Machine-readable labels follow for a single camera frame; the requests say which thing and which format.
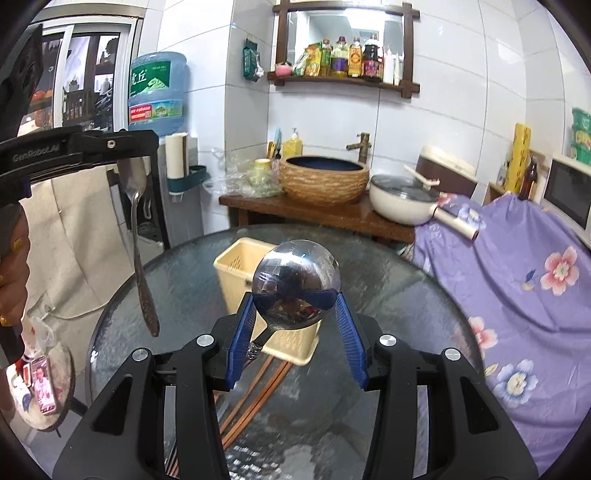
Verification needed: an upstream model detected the clear plastic bag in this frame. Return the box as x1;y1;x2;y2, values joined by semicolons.
203;148;282;197

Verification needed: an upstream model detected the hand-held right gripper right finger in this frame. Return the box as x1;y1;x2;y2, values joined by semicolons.
335;293;539;480

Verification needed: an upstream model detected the round wooden board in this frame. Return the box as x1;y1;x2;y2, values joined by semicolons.
7;344;77;432

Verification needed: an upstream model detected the purple floral cloth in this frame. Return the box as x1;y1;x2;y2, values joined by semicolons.
411;191;591;462

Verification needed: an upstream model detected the smartphone with pink case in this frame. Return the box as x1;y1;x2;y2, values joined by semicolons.
28;354;58;415

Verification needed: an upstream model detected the white rice paddle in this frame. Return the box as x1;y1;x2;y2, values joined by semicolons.
404;164;439;188

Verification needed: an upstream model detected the yellow oil bottle purple label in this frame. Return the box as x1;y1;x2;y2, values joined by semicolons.
330;36;350;77

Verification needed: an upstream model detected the dark soy sauce bottle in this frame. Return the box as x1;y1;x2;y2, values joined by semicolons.
362;33;385;82

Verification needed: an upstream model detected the brown and white rice cooker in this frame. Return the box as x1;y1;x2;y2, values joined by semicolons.
417;145;479;199

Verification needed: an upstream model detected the person's left hand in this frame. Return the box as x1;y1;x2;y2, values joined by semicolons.
0;215;31;328

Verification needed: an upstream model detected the beige plastic utensil basket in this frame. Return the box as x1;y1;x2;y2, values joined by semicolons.
213;237;321;366

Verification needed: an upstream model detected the water dispenser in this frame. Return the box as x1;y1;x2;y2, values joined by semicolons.
113;134;171;250

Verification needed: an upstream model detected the yellow snack packet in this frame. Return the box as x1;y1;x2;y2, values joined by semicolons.
292;42;324;77

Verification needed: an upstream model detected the sliding window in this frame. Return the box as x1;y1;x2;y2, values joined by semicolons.
18;18;144;134

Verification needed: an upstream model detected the brown glass bottle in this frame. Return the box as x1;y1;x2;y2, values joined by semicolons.
518;157;540;201

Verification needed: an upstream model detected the white microwave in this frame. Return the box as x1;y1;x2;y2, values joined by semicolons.
540;154;591;250

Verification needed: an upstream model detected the wicker wash basin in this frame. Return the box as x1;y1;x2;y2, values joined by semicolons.
278;155;371;207

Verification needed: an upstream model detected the white pan with glass lid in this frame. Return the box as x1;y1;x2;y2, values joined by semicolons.
368;173;481;243

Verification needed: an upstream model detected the beige cloth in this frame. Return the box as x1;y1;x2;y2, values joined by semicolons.
23;157;162;333

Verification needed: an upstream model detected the wooden framed mirror shelf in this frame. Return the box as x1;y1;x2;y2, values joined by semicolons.
269;0;421;99

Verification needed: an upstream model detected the bottle with orange label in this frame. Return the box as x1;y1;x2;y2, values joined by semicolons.
348;37;364;78

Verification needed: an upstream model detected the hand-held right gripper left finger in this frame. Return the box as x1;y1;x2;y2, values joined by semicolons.
53;293;258;480

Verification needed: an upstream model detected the yellow printed roll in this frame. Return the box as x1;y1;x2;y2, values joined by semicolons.
504;123;532;195

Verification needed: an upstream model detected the bronze faucet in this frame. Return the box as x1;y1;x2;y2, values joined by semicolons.
346;132;371;164

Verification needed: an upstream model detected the yellow green cup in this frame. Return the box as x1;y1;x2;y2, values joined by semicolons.
249;158;273;185

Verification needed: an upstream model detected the yellow soap bottle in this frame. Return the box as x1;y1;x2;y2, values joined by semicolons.
283;128;304;158

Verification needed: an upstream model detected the dark wooden side table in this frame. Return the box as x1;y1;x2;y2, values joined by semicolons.
219;187;416;245

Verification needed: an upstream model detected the wooden shelf box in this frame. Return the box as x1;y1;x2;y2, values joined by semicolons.
489;150;555;204

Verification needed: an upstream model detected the round steel spoon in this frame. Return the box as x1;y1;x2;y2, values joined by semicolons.
246;239;342;361

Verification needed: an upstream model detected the teal wall holder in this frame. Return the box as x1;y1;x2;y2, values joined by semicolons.
167;165;207;204

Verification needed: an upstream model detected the steel spoon with patterned handle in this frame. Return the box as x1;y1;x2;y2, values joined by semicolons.
121;157;161;337

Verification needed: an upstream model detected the blue water jug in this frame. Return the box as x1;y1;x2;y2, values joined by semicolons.
128;52;188;137

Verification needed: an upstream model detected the green hanging packet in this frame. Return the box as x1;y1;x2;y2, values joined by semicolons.
242;39;265;83

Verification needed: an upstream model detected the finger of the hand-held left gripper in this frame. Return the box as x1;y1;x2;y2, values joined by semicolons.
74;129;158;163
30;159;120;182

